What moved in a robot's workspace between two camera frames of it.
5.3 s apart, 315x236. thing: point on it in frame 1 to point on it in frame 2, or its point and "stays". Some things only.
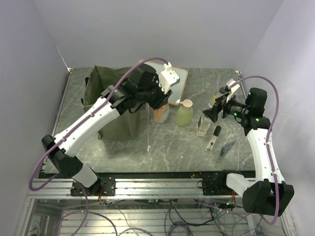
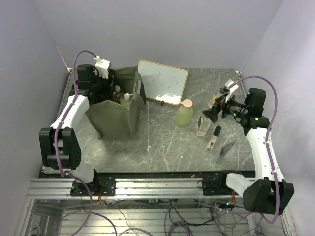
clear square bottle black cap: x=203 y=126 stays
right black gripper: x=212 y=112 stays
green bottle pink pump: x=184 y=113 stays
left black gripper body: x=156 y=97 to x=100 y=84
